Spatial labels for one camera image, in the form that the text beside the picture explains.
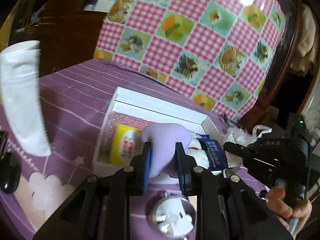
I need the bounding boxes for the clear plastic bag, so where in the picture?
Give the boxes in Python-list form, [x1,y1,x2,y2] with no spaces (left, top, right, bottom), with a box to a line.
[223,125,272,167]

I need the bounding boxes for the pink bubble wrap pouch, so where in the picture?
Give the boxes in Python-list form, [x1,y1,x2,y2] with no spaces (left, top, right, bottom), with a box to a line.
[100,111,152,157]

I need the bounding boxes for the lilac soft cushion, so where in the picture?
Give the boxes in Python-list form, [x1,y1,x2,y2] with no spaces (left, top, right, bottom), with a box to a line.
[141,123,191,179]

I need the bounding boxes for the white paper bag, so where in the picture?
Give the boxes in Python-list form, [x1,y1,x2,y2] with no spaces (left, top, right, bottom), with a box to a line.
[1,40,52,157]

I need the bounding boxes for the black strap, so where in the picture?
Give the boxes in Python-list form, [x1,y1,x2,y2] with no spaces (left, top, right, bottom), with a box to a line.
[220,114,241,128]

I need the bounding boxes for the dark wooden cabinet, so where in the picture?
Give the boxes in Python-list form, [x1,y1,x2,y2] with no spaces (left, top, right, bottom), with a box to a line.
[9,0,106,76]

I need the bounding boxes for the yellow wet wipes pack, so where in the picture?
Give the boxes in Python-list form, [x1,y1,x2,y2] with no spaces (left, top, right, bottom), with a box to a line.
[109,132,143,166]

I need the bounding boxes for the round metal tin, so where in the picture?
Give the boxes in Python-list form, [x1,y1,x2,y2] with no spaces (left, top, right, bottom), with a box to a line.
[149,192,197,239]

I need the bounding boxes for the black sunglasses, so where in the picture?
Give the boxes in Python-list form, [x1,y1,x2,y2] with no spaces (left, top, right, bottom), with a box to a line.
[0,131,21,194]

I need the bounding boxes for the white dog plush toy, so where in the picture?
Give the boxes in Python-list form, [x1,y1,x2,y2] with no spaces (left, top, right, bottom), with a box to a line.
[186,137,209,169]

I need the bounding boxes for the large blue eye mask pack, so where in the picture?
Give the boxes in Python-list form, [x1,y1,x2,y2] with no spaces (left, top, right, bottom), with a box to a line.
[197,137,228,171]

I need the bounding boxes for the pink checkered tablecloth board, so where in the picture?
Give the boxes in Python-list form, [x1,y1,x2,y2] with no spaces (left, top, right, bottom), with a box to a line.
[94,0,285,120]

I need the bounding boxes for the white cardboard box tray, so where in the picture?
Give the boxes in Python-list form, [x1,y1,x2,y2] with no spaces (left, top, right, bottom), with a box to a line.
[92,87,224,177]

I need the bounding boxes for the person's right hand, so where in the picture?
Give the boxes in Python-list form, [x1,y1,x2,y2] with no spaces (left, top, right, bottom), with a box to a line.
[266,186,313,230]

